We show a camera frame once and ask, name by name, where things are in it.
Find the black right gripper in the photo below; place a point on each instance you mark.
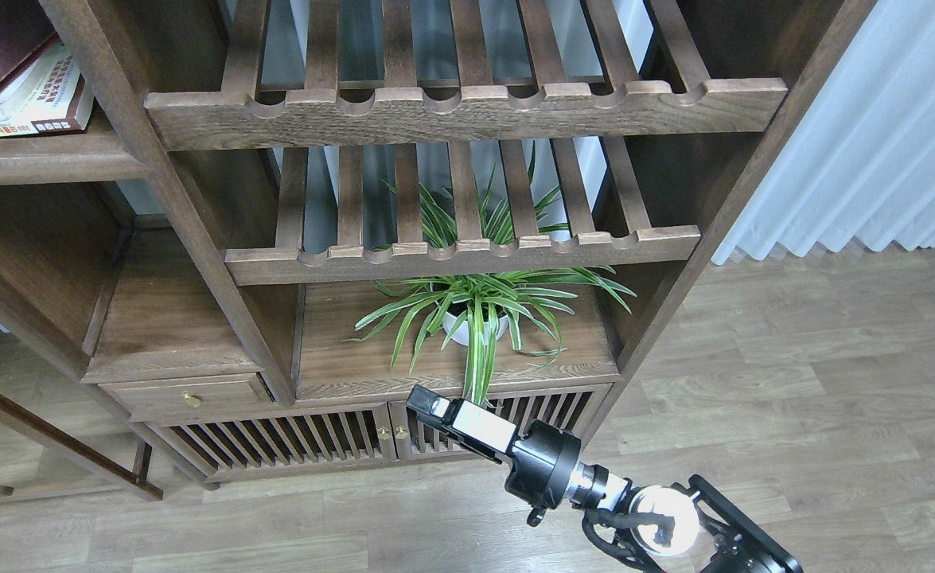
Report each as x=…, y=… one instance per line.
x=546, y=469

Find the yellow green cover book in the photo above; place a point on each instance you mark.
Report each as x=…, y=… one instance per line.
x=21, y=85

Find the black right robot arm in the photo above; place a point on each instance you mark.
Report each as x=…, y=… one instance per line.
x=630, y=523

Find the white plant pot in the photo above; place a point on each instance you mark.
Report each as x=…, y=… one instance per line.
x=459, y=328

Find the green spider plant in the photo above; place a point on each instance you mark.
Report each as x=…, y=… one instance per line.
x=521, y=295

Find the dark wooden bookshelf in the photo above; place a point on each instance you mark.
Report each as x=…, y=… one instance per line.
x=252, y=166

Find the brass drawer knob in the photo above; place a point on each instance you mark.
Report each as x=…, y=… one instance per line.
x=189, y=399

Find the white pleated curtain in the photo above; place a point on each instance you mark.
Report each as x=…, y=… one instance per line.
x=860, y=168

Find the dark wooden side frame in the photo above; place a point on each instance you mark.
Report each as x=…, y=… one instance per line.
x=106, y=475

